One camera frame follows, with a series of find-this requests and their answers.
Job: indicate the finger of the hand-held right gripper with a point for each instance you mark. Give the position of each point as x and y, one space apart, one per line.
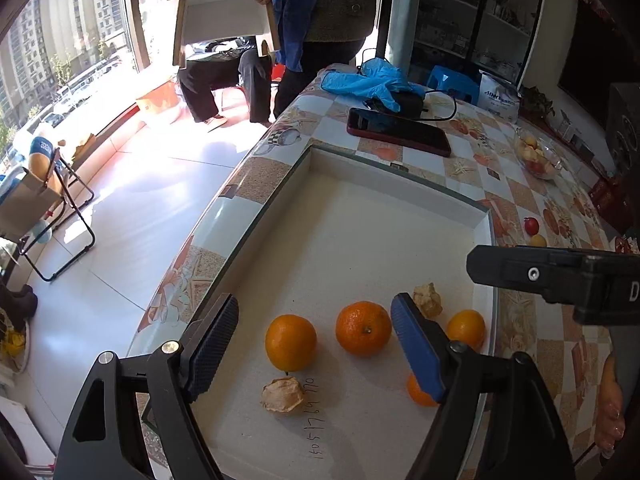
510 270

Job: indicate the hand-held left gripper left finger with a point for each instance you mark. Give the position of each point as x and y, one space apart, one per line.
215 345

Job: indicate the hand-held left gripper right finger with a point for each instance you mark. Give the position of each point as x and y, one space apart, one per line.
417 345

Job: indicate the dried husk fruit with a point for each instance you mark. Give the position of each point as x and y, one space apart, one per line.
428 300
282 395

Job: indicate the red round fruit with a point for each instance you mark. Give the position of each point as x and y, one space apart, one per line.
531 225

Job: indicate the orange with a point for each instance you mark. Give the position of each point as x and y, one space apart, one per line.
417 395
290 342
466 329
363 327

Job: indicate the white shallow tray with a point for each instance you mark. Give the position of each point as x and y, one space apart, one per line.
350 235

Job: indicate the person's right hand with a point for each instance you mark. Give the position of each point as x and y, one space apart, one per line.
610 410

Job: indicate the red gift box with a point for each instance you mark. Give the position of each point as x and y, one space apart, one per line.
602 197

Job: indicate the glass fruit bowl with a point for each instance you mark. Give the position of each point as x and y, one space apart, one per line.
537 160

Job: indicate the black speaker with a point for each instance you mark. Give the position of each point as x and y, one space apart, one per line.
622 130

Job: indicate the black folding chair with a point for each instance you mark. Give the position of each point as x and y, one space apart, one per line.
70 264

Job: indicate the green potted plant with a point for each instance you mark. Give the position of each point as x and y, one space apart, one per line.
537 102

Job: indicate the white printed bag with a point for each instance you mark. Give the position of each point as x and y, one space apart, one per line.
500 100

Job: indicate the red smartphone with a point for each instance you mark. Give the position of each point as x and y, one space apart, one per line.
397 132

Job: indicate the black device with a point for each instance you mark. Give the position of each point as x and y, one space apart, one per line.
410 104

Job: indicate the blue plastic stool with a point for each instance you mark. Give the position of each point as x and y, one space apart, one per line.
450 82

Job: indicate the black television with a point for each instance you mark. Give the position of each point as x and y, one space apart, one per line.
590 60

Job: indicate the blue gloves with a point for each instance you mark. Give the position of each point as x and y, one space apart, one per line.
370 82

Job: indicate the brown paper bag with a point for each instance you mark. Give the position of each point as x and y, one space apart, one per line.
25 200

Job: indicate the cardboard box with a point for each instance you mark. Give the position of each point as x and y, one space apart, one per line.
157 97

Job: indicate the glass display cabinet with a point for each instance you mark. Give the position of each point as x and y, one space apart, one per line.
450 20

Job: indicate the checkered printed tablecloth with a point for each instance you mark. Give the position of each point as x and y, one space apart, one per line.
310 105

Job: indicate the white wooden stool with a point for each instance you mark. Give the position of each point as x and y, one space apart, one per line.
225 25

